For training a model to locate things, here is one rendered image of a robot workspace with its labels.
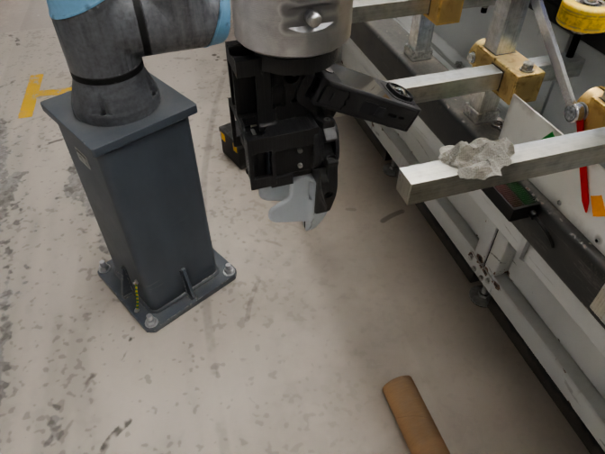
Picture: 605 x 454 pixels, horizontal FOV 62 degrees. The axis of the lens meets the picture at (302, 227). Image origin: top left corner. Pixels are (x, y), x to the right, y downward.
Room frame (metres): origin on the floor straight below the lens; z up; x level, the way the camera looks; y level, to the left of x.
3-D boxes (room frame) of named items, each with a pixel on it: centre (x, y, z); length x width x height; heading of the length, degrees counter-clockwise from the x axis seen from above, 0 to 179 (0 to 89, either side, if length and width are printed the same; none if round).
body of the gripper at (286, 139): (0.38, 0.01, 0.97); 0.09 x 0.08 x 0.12; 109
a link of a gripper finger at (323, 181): (0.37, -0.02, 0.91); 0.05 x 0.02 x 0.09; 19
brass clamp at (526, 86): (0.77, -0.33, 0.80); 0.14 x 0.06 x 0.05; 17
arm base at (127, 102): (1.00, 0.42, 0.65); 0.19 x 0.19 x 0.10
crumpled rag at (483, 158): (0.44, -0.20, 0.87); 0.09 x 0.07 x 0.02; 107
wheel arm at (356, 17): (0.96, -0.18, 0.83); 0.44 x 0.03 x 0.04; 107
